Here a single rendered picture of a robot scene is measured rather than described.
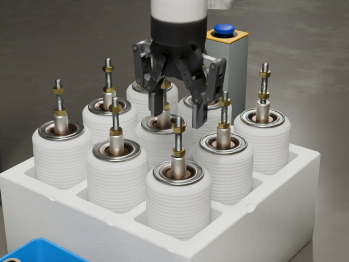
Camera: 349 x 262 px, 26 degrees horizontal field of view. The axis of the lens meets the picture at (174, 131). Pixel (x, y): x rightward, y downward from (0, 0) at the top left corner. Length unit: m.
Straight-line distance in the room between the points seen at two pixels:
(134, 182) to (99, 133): 0.17
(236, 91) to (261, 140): 0.28
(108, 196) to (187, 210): 0.14
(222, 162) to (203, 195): 0.08
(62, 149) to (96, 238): 0.15
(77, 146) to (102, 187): 0.09
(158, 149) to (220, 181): 0.12
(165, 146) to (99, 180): 0.13
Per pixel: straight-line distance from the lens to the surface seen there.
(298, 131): 1.82
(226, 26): 1.48
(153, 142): 1.21
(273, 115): 1.29
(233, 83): 1.48
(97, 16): 2.66
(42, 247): 1.21
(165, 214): 1.08
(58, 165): 1.21
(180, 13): 0.97
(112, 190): 1.15
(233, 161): 1.15
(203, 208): 1.10
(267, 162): 1.26
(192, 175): 1.09
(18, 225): 1.29
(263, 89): 1.25
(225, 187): 1.17
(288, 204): 1.28
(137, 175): 1.15
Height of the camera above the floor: 0.78
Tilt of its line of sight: 26 degrees down
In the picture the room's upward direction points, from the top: straight up
